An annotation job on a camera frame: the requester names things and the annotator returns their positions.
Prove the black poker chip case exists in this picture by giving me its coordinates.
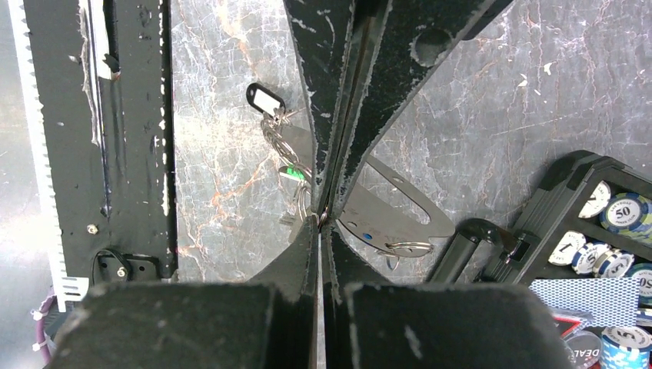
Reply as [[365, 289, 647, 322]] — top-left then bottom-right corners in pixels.
[[430, 150, 651, 335]]

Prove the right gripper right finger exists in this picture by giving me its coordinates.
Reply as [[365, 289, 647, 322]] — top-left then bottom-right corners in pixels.
[[321, 224, 571, 368]]

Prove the clear dealer button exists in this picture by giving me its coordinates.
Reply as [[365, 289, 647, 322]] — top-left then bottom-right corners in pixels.
[[564, 331, 603, 369]]

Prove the metal keyring with tags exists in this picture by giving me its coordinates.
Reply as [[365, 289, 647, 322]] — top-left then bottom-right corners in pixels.
[[245, 82, 455, 269]]

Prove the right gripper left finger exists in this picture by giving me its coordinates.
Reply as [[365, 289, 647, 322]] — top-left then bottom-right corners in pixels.
[[49, 216, 319, 368]]

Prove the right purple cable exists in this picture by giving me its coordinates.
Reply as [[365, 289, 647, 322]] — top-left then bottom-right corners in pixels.
[[30, 295, 59, 365]]

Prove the light blue chip stack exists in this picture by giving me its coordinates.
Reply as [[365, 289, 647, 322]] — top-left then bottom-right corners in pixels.
[[599, 327, 651, 369]]

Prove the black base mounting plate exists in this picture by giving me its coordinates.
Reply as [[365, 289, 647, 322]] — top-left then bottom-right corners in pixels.
[[24, 1, 178, 280]]

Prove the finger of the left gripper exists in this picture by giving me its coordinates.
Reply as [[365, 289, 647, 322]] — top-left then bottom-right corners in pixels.
[[327, 1, 510, 217], [284, 1, 390, 214]]

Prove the blue playing card deck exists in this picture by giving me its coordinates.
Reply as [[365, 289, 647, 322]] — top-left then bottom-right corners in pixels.
[[529, 278, 640, 327]]

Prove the white cable duct rail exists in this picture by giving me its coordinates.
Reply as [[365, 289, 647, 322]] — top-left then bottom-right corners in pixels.
[[8, 1, 89, 312]]

